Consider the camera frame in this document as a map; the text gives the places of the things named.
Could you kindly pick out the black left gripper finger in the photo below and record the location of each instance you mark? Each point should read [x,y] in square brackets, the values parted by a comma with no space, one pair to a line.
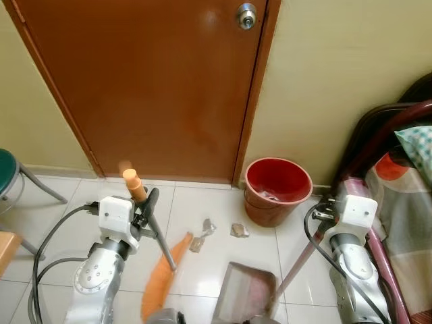
[152,200]

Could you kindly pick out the orange bristle broom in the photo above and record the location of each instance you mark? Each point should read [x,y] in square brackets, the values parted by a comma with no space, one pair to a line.
[160,283]

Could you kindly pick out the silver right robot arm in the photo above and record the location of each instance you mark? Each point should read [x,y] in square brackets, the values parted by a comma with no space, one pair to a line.
[351,270]

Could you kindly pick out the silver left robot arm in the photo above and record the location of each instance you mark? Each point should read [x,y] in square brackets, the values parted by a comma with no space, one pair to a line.
[94,277]

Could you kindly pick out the red plastic bucket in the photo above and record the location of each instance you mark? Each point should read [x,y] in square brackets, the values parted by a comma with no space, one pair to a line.
[273,210]

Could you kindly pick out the small tan paper scrap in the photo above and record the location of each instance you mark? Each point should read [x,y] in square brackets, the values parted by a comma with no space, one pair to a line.
[196,244]

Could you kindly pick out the crumpled silver wrapper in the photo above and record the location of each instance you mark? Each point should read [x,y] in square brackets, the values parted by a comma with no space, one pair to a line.
[208,227]

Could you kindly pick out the patterned grey red bed blanket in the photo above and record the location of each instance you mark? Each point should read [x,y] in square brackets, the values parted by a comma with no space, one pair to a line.
[408,223]

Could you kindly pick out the crumpled beige paper ball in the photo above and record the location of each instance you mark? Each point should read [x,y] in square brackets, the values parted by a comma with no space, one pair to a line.
[239,230]

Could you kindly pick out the dark brown wooden headboard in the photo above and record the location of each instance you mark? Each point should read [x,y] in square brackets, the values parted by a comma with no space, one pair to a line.
[368,125]

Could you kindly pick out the grey robot leg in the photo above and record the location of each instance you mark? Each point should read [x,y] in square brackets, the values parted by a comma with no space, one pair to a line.
[167,316]

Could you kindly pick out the green checked pillow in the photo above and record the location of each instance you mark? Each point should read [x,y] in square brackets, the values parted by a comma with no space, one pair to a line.
[418,152]

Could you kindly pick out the brown wooden door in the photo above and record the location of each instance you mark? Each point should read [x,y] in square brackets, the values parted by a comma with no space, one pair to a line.
[148,88]

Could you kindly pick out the light wooden table corner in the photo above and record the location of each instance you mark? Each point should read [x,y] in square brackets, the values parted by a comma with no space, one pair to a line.
[7,253]

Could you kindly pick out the silver round door knob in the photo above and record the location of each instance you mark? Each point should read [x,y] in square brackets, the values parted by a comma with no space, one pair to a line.
[246,15]

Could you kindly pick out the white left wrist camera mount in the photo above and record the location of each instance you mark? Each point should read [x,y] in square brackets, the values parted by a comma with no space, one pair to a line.
[116,214]

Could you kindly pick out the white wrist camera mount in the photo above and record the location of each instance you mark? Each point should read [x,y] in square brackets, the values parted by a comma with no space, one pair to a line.
[356,206]
[116,214]

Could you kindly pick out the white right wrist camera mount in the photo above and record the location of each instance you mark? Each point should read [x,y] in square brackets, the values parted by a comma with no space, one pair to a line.
[356,206]

